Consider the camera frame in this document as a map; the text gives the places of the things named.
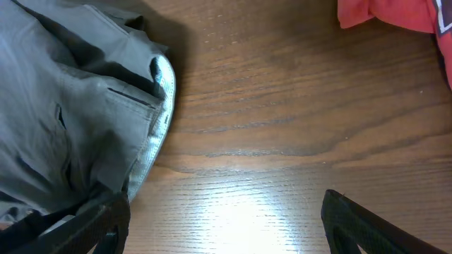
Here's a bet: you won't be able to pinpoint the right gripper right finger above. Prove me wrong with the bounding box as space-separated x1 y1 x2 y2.
321 189 446 254

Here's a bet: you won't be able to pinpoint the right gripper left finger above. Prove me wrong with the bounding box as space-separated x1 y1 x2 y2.
1 193 131 254

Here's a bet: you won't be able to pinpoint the grey khaki shorts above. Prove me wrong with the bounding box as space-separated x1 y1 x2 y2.
1 1 176 224

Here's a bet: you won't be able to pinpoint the red soccer t-shirt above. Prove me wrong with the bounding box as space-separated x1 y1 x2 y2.
338 0 451 83

